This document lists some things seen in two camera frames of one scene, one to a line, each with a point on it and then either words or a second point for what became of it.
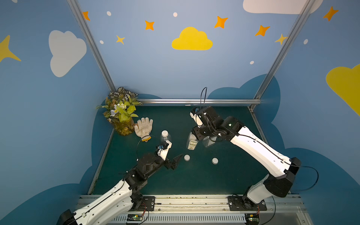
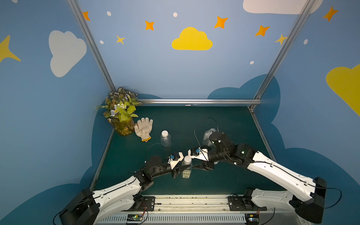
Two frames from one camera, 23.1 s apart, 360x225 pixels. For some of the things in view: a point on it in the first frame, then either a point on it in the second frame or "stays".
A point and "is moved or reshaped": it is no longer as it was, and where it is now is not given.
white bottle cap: x=164 y=133 stays
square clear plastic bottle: x=208 y=141 stays
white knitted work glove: x=143 y=128 stays
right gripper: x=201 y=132 to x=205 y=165
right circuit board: x=252 y=219 stays
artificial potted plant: x=120 y=105 stays
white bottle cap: x=186 y=157 is moved or reshaped
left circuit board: x=134 y=217 stays
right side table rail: x=254 y=114 stays
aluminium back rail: x=199 y=101 stays
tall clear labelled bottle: x=192 y=142 to x=187 y=173
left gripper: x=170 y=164 to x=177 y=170
